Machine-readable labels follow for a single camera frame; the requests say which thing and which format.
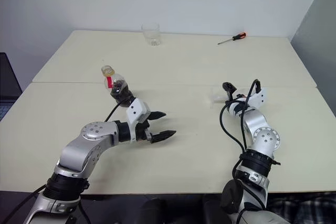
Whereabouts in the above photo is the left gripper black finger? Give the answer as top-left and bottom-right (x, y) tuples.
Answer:
(148, 111), (167, 121)
(151, 130), (177, 144)

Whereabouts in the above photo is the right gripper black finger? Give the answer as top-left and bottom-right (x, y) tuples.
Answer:
(222, 82), (237, 99)

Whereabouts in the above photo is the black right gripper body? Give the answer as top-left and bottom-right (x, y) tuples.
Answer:
(225, 92), (249, 104)

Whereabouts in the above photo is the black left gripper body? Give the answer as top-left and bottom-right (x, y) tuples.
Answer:
(135, 120), (154, 143)

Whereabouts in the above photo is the small dark liquid bottle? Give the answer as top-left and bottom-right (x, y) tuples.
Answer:
(101, 65), (135, 108)

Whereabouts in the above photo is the orange and black screwdriver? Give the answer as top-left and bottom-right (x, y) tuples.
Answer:
(217, 31), (248, 46)

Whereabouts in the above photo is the clear glass tumbler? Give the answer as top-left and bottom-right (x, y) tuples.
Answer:
(141, 22), (161, 47)

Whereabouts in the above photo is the grey partition panel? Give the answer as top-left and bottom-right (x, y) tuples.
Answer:
(288, 0), (336, 120)

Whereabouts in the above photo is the dark plaid cloth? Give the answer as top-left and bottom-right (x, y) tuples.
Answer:
(267, 191), (336, 224)

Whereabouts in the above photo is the dark laptop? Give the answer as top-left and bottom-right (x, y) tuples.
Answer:
(0, 52), (23, 123)

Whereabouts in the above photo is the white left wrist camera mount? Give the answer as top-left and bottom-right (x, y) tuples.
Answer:
(125, 98), (152, 144)

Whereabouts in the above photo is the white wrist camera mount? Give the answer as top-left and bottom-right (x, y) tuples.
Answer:
(246, 87), (268, 110)
(125, 98), (152, 144)

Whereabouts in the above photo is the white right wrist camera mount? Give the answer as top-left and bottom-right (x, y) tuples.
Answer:
(246, 87), (268, 110)

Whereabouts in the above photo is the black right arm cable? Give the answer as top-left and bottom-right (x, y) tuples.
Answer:
(219, 79), (262, 157)

